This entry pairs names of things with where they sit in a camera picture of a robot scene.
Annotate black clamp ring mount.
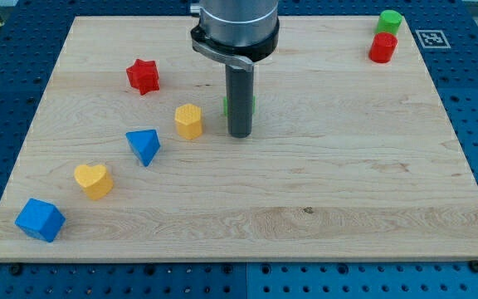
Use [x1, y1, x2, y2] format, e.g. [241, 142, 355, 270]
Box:
[190, 18, 280, 71]

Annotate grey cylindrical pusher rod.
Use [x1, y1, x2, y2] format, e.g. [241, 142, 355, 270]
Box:
[225, 66, 254, 138]

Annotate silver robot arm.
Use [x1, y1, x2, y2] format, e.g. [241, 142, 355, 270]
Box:
[191, 0, 280, 138]

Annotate green star block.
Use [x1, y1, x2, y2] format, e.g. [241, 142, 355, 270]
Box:
[222, 96, 256, 117]

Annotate red star block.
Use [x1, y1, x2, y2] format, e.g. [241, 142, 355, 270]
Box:
[126, 59, 160, 96]

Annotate yellow hexagon block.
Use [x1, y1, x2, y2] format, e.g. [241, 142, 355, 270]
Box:
[174, 104, 203, 140]

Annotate blue triangle block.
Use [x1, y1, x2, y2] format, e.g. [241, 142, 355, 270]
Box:
[125, 130, 161, 167]

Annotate wooden board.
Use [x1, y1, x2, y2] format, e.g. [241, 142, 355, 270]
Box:
[0, 16, 478, 263]

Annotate red cylinder block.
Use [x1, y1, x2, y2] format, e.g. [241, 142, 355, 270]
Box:
[368, 32, 398, 63]

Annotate green cylinder block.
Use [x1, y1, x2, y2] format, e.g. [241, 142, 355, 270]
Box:
[375, 9, 403, 36]

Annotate yellow heart block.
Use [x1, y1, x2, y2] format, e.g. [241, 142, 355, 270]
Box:
[74, 164, 114, 200]

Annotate white fiducial marker tag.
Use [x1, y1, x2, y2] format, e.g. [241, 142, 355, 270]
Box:
[416, 29, 451, 49]

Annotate blue cube block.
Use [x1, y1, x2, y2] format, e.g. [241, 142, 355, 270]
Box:
[15, 199, 66, 243]

